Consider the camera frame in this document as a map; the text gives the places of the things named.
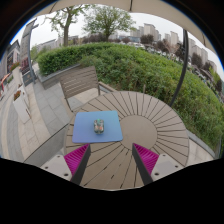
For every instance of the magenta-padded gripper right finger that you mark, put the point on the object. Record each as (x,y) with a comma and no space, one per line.
(164,165)

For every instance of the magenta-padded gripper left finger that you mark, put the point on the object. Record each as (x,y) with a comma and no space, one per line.
(60,165)

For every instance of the transparent green computer mouse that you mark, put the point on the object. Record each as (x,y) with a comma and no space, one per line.
(98,126)

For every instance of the blue mouse pad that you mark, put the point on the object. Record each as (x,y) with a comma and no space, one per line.
(81,131)

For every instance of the white planter box with flowers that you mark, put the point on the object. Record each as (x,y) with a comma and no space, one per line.
(21,106)

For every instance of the brown slatted outdoor chair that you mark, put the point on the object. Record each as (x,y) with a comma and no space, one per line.
(79,81)

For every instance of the green hedge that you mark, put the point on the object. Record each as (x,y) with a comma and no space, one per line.
(146,70)

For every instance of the dark curved parasol pole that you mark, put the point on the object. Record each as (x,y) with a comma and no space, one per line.
(182,66)

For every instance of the dark tall sign pillar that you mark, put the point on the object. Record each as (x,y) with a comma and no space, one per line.
(26,50)

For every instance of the sparse-leaved tree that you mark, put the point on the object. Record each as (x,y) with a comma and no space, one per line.
(65,33)

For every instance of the full green tree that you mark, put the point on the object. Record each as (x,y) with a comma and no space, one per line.
(107,20)

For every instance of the beige parasol canopy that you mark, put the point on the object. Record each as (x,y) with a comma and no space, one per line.
(150,5)

